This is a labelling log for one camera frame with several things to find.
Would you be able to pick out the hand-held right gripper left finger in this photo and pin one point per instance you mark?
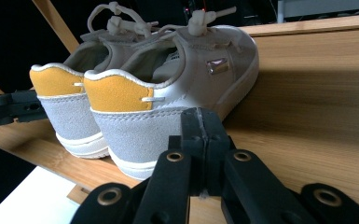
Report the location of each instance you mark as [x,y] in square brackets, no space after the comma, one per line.
[174,174]

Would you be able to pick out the three-tier wooden shelf rack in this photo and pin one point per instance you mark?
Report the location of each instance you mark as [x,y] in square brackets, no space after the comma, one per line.
[292,124]

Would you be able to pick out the beige sneaker with orange heel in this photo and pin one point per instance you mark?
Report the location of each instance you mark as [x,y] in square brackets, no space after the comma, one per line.
[136,137]
[68,115]

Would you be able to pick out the light grey panel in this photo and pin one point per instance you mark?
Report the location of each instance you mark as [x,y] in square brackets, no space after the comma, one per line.
[323,7]

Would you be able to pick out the white table sheet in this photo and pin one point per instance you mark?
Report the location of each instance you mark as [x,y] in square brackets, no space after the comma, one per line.
[28,202]

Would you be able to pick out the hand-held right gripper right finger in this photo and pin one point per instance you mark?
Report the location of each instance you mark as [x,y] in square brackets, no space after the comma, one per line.
[248,186]

